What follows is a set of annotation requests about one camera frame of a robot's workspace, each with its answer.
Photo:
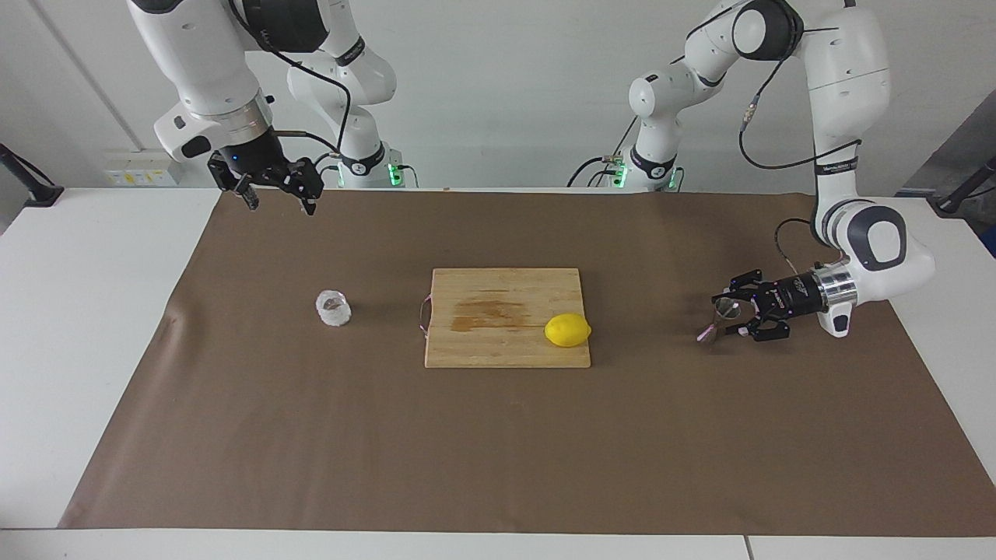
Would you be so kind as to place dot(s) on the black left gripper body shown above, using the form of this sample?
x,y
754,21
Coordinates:
x,y
794,297

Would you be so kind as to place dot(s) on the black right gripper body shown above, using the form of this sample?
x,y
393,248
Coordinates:
x,y
253,159

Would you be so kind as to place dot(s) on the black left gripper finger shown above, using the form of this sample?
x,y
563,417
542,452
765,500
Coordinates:
x,y
766,330
743,281

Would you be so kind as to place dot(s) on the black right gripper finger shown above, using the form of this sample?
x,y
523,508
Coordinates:
x,y
310,183
247,193

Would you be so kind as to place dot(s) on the steel double jigger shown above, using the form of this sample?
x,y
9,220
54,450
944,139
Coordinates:
x,y
708,334

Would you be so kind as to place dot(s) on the clear textured glass cup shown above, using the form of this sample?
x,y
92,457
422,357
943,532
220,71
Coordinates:
x,y
334,311

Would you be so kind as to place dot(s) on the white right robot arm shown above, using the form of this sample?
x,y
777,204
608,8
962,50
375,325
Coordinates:
x,y
202,62

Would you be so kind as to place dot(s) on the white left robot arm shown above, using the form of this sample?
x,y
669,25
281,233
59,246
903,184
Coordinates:
x,y
848,78

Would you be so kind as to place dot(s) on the yellow lemon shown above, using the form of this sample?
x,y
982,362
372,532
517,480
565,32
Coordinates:
x,y
568,330

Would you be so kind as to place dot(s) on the small blue object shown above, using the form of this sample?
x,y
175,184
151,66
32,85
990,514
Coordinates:
x,y
990,243

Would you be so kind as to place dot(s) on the dark grey panel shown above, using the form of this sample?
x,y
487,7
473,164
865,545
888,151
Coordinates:
x,y
965,148

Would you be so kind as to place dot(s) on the brown paper table mat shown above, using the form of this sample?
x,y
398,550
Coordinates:
x,y
498,451

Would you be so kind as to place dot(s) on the white wall socket box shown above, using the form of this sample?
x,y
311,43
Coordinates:
x,y
140,167

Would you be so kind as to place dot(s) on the black camera stand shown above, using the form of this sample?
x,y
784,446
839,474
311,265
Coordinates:
x,y
43,194
953,204

